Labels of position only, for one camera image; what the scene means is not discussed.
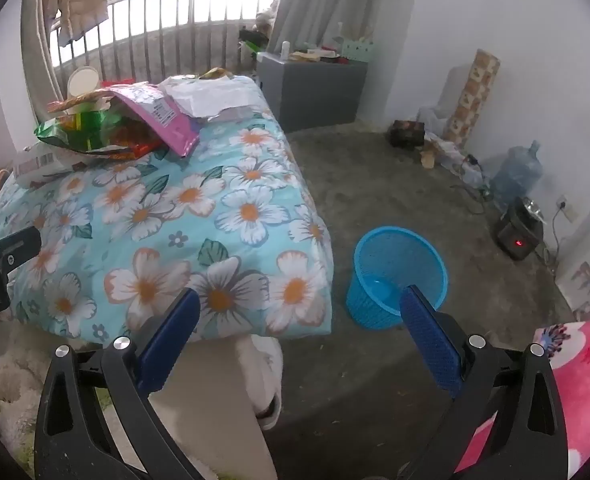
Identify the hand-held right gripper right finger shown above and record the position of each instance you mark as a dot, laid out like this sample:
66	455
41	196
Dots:
427	340

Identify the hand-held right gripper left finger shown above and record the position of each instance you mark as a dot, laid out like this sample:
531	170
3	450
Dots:
172	342

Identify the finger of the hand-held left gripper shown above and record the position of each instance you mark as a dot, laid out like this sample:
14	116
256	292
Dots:
15	250

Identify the blue plastic mesh basket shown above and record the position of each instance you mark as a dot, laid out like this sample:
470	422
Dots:
370	260

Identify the green snack bag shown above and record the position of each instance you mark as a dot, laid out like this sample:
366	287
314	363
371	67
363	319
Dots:
75	132

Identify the beige smooth panel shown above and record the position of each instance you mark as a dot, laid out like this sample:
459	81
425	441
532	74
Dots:
210	410

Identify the green and white fluffy rug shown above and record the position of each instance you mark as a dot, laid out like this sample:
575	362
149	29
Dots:
10	375

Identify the white labelled parcel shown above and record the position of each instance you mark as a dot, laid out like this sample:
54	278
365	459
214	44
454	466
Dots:
40	162

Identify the black rice cooker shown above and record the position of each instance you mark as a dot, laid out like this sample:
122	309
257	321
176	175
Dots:
517	240

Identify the floral light blue blanket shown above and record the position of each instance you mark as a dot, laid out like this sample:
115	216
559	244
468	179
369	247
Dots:
200	200

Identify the pink printed blanket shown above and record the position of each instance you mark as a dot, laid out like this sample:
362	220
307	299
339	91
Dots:
585	375

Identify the white instant noodle cup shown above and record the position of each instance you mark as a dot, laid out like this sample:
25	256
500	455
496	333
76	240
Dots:
82	82

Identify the cardboard scraps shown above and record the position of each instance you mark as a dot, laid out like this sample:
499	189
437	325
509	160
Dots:
430	157

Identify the blue water jug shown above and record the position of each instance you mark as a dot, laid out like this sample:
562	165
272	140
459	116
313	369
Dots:
517	175

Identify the beige curtain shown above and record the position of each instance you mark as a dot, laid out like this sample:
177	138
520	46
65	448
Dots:
35	60

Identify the pink mailer bag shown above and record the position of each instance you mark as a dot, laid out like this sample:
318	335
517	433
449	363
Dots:
170	120

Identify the dark printed box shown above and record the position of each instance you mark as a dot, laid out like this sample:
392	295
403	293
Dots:
406	134

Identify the white plastic bag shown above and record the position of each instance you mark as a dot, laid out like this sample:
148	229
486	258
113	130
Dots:
200	95

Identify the tall patterned box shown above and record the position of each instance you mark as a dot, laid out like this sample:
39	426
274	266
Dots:
472	95

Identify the beige padded jacket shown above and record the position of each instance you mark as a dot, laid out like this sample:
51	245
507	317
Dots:
77	0

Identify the yellow crinkled snack packet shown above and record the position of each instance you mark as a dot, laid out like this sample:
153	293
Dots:
217	73

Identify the grey cabinet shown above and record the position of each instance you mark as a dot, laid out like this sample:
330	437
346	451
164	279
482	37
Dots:
315	95

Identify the metal window railing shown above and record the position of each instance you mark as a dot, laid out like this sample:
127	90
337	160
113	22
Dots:
175	25

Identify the mint perforated holder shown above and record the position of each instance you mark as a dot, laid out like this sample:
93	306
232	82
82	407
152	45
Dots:
357	50

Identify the pile of papers and boxes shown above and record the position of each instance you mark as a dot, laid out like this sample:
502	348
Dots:
315	56

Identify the small white bottle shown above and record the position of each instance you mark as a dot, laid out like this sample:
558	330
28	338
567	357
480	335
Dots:
286	50

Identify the heap of clothes and cardboard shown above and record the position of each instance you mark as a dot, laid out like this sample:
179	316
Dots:
265	20

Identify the grey curtain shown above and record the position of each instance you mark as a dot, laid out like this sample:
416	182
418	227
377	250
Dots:
325	0

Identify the white wall outlet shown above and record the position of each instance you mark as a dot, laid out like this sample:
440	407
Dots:
568	209

